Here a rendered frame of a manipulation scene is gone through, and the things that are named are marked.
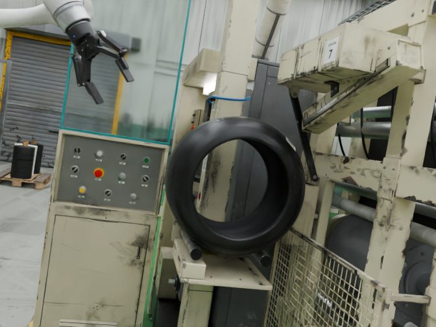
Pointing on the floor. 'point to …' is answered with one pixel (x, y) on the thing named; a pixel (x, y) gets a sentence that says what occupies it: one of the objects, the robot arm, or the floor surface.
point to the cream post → (210, 185)
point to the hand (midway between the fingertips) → (113, 89)
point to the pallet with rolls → (26, 166)
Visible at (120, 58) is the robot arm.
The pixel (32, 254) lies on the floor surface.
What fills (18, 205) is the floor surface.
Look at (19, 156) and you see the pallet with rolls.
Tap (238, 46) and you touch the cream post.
